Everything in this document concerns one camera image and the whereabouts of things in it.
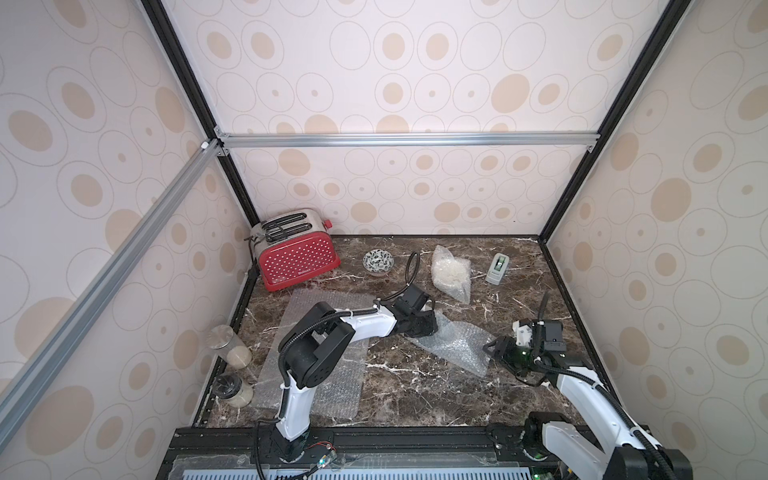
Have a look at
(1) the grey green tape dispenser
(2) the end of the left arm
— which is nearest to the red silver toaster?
(2) the end of the left arm

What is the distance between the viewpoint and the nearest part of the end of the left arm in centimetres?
73

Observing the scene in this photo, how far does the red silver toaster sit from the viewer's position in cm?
95

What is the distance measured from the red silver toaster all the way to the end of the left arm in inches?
14.5

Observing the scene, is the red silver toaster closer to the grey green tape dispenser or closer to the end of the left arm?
the end of the left arm
